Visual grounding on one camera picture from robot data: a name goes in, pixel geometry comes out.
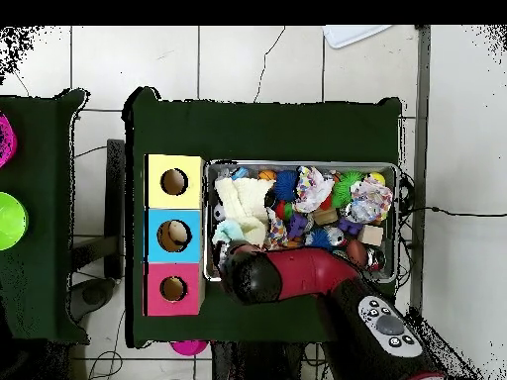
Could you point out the cream quilted cloth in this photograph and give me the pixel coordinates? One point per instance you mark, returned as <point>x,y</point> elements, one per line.
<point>245,198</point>

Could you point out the small colourful dotted cloth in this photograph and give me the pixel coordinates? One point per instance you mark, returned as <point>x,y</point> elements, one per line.
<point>277,229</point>

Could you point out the mint quilted cloth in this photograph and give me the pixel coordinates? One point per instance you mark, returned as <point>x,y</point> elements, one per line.
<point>227,231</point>

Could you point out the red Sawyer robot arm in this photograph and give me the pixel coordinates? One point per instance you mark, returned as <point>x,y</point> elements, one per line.
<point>309,273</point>

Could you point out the wooden box with three holes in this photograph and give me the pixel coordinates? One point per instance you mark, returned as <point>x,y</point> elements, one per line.
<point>192,198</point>

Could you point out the clear mesh bin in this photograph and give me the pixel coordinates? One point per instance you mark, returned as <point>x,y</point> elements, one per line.
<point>391,206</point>

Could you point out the orange toy basketball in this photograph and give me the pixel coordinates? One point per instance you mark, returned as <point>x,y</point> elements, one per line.
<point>267,175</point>

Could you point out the blue spiky ball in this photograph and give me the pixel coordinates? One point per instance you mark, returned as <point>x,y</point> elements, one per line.
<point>286,185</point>

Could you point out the large colourful dotted cloth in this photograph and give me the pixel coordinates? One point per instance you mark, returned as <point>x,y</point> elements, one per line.
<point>313,190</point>

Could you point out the tan wooden block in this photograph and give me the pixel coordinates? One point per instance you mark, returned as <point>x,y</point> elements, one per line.
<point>325,217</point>

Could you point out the dark green table cloth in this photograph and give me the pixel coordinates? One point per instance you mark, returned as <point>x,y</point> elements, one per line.
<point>257,130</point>
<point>43,277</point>

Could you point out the brown toy football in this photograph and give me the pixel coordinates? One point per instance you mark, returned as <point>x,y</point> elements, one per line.
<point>357,253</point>

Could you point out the pale patterned crumpled cloth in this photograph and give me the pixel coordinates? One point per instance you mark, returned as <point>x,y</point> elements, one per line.
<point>372,196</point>

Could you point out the pale wooden block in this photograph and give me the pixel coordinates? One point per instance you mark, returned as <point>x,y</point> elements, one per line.
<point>371,235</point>

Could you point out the pink bowl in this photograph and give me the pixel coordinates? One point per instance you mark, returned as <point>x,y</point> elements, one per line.
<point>6,138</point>
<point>190,348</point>

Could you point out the green bowl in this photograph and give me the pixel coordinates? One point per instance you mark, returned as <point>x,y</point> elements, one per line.
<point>12,221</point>

